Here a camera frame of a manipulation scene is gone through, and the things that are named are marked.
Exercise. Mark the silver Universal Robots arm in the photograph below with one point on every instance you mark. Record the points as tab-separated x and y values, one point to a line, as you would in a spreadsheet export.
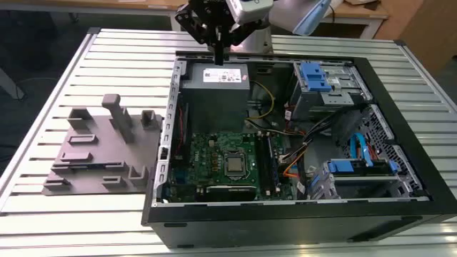
257	37

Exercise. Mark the CPU socket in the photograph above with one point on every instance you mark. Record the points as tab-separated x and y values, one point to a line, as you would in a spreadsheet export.
235	175

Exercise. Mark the brown wooden cabinet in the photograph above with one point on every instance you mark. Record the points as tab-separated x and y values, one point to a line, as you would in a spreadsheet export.
425	32

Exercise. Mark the grey parts rack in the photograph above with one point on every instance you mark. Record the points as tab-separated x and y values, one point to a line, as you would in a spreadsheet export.
100	150

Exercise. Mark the metal drive cage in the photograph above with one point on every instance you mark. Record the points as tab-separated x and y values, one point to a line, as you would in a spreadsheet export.
363	184
335	99

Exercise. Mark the green Dell motherboard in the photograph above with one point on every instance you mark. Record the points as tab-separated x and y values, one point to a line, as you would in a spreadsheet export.
206	150

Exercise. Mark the black open PC case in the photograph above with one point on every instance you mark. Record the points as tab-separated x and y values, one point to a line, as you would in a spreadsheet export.
285	222

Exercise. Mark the blue RAM stick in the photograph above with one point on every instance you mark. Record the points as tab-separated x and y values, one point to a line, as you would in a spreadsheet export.
273	162

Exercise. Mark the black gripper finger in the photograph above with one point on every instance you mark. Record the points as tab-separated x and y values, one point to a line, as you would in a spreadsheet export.
238	34
191	25

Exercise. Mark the grey power supply unit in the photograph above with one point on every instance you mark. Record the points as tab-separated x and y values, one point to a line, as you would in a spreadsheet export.
213	101

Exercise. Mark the silver CPU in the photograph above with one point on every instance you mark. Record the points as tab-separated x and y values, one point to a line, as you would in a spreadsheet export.
235	164

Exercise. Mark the wooden desk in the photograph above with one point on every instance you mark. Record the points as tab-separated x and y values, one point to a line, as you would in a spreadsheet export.
357	12

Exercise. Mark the black RAM slot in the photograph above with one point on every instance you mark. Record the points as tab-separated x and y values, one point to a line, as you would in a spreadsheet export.
263	162
258	162
267	162

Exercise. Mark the blue disk carrier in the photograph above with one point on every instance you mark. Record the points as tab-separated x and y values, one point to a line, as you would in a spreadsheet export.
313	80
342	166

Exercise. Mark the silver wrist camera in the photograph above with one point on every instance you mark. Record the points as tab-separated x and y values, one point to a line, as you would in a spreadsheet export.
249	12

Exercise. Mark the black Nvidia graphics card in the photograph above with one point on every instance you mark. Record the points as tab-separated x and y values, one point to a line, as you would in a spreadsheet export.
231	191

